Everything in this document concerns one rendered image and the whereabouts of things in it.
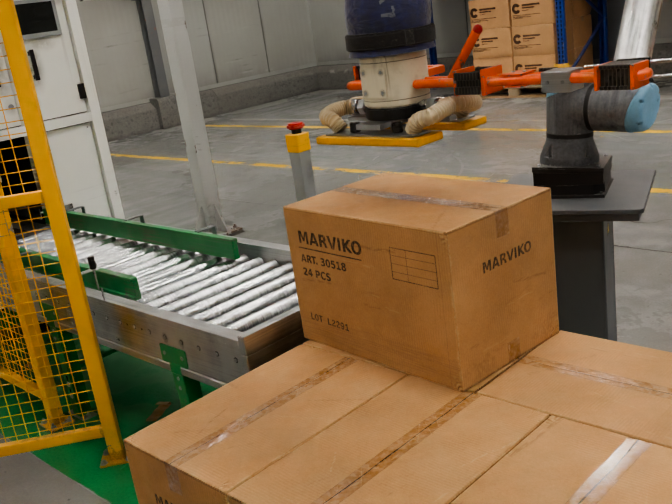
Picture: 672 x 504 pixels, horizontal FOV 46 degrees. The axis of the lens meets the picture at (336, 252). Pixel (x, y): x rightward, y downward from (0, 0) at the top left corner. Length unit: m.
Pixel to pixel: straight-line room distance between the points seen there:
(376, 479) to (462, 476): 0.17
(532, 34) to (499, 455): 8.76
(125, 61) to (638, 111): 10.24
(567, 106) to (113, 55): 9.97
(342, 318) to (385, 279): 0.24
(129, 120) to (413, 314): 10.33
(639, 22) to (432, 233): 1.17
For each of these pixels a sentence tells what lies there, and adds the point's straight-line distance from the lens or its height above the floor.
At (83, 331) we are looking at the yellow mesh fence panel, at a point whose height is 0.51.
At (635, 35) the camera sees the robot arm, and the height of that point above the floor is 1.23.
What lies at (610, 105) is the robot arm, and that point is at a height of 1.04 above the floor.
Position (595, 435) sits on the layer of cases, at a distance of 1.77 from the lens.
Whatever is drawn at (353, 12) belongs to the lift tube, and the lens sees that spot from 2.01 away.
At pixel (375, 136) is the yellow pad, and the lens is 1.99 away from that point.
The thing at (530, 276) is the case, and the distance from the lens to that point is 2.07.
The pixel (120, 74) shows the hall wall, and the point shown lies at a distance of 12.21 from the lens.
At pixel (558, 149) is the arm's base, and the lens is 2.71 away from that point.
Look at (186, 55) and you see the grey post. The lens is 5.55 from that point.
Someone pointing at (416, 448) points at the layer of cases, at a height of 0.54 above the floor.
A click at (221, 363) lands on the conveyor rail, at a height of 0.50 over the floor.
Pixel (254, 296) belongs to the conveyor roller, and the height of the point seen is 0.53.
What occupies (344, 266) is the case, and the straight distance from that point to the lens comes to 2.09.
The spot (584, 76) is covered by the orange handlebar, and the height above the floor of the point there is 1.24.
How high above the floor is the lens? 1.46
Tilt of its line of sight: 17 degrees down
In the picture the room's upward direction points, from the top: 8 degrees counter-clockwise
